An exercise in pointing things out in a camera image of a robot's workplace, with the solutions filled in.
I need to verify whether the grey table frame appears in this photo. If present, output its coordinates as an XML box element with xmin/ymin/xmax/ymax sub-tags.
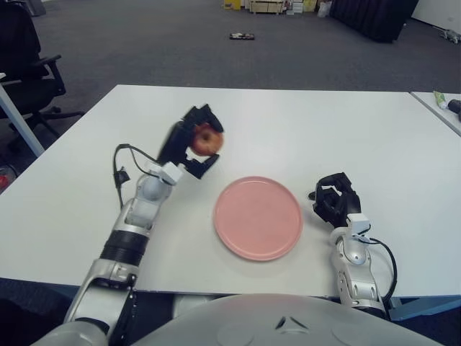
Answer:
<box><xmin>387</xmin><ymin>297</ymin><xmax>461</xmax><ymax>321</ymax></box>

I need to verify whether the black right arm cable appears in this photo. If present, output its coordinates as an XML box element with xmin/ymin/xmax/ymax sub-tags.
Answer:
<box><xmin>369</xmin><ymin>237</ymin><xmax>399</xmax><ymax>302</ymax></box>

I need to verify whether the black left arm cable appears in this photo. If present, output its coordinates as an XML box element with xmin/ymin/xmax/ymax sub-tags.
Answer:
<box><xmin>113</xmin><ymin>143</ymin><xmax>161</xmax><ymax>210</ymax></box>

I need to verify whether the black cabinet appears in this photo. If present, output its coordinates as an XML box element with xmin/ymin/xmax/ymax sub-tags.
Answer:
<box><xmin>329</xmin><ymin>0</ymin><xmax>421</xmax><ymax>44</ymax></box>

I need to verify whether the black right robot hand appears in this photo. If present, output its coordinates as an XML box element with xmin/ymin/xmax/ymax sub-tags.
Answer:
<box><xmin>308</xmin><ymin>172</ymin><xmax>362</xmax><ymax>230</ymax></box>

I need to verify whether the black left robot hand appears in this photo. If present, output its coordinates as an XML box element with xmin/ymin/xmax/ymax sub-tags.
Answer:
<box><xmin>157</xmin><ymin>103</ymin><xmax>225</xmax><ymax>180</ymax></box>

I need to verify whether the black office chair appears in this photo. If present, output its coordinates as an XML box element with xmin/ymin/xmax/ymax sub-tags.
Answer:
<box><xmin>0</xmin><ymin>0</ymin><xmax>86</xmax><ymax>151</ymax></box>

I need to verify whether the white desk leg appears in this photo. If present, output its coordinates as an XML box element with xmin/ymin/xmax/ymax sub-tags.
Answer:
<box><xmin>0</xmin><ymin>71</ymin><xmax>46</xmax><ymax>158</ymax></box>

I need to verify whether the pink round plate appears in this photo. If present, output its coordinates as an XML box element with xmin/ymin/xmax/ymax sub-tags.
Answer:
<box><xmin>212</xmin><ymin>175</ymin><xmax>303</xmax><ymax>262</ymax></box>

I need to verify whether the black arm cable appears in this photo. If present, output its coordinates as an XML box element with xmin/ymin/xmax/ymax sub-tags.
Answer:
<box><xmin>369</xmin><ymin>237</ymin><xmax>399</xmax><ymax>302</ymax></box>
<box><xmin>113</xmin><ymin>143</ymin><xmax>161</xmax><ymax>210</ymax></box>

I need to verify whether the wooden pallet crate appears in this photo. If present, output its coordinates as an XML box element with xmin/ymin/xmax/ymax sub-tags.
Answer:
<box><xmin>249</xmin><ymin>0</ymin><xmax>285</xmax><ymax>15</ymax></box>

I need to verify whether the grey robot torso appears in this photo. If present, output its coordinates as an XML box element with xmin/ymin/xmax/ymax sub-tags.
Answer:
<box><xmin>133</xmin><ymin>293</ymin><xmax>446</xmax><ymax>346</ymax></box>

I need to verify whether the red yellow apple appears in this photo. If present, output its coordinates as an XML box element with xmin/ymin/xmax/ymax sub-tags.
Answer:
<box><xmin>189</xmin><ymin>123</ymin><xmax>225</xmax><ymax>157</ymax></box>

